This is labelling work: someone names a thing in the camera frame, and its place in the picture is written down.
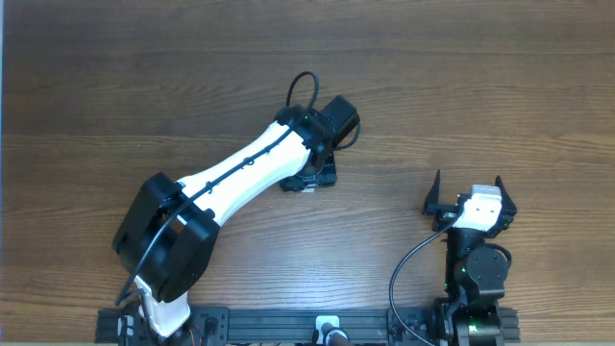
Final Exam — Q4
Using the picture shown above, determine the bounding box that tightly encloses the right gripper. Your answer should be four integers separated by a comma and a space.
422, 168, 518, 240

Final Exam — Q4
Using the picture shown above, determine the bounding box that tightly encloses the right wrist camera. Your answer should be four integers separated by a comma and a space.
454, 184, 504, 233

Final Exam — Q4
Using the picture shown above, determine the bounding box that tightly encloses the mounting rail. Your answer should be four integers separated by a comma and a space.
94, 306, 523, 346

